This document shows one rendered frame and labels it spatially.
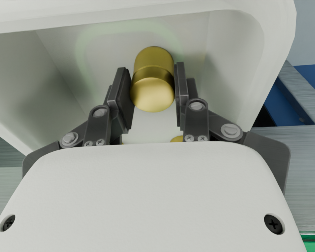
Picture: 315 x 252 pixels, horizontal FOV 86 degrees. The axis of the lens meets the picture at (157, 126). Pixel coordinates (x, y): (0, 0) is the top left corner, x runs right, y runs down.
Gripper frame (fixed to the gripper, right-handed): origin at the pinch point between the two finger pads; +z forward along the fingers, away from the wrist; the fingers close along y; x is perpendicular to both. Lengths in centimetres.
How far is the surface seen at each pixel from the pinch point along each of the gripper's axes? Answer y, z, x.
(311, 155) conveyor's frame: 17.5, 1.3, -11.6
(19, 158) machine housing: -56, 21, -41
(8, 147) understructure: -64, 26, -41
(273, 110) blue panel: 17.9, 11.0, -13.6
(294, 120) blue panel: 20.0, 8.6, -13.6
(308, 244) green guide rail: 13.6, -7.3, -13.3
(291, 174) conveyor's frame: 14.1, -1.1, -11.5
